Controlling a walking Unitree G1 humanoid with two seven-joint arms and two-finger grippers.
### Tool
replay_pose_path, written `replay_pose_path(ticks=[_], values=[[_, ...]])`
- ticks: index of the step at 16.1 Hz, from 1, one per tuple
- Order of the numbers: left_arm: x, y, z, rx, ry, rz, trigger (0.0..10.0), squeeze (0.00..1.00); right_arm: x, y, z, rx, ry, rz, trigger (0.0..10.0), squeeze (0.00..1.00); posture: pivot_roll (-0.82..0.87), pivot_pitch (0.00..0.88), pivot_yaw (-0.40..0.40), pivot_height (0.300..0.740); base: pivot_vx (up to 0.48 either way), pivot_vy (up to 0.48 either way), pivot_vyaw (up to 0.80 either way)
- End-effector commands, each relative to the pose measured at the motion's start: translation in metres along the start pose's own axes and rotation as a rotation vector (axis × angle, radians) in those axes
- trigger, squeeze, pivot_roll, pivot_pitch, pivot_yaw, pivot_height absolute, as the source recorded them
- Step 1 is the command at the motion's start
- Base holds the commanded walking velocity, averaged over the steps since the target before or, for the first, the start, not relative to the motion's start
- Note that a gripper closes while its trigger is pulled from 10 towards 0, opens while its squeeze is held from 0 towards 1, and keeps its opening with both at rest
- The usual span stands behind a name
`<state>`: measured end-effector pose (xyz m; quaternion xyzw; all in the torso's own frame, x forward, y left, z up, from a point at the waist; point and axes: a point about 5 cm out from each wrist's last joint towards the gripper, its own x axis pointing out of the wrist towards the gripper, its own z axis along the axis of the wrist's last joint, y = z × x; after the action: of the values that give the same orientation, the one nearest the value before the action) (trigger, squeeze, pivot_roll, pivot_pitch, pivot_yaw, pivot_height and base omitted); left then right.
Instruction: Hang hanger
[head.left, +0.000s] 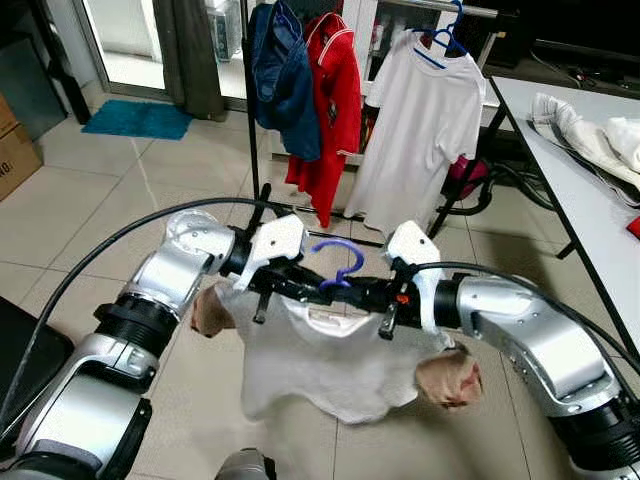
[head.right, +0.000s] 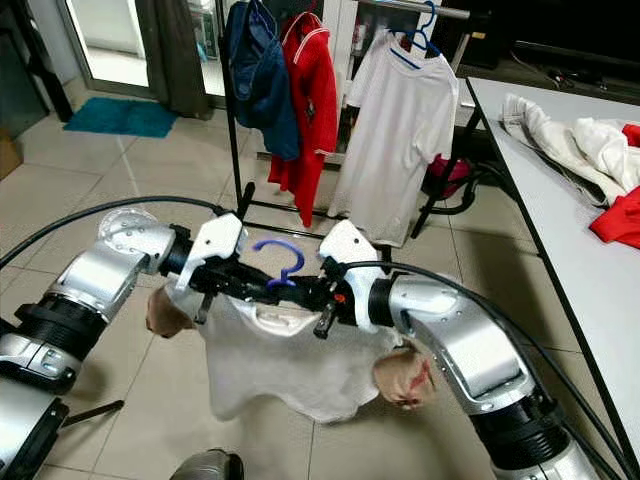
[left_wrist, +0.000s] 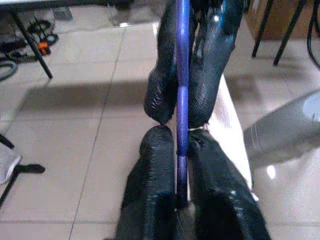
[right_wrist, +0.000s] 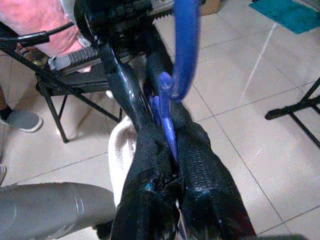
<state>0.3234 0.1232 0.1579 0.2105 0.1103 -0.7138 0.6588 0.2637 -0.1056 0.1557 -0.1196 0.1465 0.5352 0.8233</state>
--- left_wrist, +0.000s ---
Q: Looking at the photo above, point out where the white table black frame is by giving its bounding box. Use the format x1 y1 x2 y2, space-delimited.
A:
0 0 135 80

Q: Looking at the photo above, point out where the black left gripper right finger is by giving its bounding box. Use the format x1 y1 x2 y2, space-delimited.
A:
187 129 272 240

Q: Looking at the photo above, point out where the orange black clamp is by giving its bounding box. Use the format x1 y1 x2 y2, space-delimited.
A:
38 41 50 55

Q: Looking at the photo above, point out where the black silver clothes rack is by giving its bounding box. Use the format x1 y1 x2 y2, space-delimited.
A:
0 133 46 209

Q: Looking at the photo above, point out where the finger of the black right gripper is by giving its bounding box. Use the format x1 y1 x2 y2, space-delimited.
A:
143 0 180 125
188 0 245 128

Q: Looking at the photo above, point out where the cardboard box white label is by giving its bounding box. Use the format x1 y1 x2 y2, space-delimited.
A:
246 0 320 41

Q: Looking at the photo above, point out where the black folding chair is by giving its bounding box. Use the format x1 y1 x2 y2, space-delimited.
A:
251 0 308 67

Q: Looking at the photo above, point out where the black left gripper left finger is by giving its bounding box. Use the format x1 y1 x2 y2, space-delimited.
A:
116 124 178 240

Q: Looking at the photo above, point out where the purple plastic hanger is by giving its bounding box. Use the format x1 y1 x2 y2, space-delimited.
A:
174 0 191 210

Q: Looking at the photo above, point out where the cream white stitched garment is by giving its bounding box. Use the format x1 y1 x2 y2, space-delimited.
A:
206 73 260 201

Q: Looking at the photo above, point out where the black thick cable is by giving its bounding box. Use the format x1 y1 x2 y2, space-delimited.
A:
306 0 320 69

